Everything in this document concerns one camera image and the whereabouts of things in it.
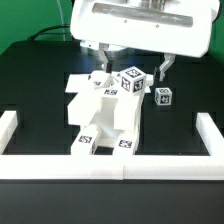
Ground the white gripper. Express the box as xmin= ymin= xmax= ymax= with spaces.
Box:
xmin=70 ymin=0 xmax=220 ymax=81

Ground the white nut cube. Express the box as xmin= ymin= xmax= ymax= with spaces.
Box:
xmin=120 ymin=66 xmax=146 ymax=95
xmin=155 ymin=87 xmax=172 ymax=106

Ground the white chair back frame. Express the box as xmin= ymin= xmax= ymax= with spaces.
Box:
xmin=67 ymin=70 xmax=147 ymax=132

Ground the white chair seat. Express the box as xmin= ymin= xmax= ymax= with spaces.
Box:
xmin=93 ymin=88 xmax=120 ymax=148

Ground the white U-shaped fence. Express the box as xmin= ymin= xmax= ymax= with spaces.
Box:
xmin=0 ymin=113 xmax=224 ymax=180

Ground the white marker base plate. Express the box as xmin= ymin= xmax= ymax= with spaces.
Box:
xmin=65 ymin=74 xmax=91 ymax=93

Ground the black cable with connector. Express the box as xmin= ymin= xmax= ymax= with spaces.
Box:
xmin=27 ymin=23 xmax=73 ymax=42

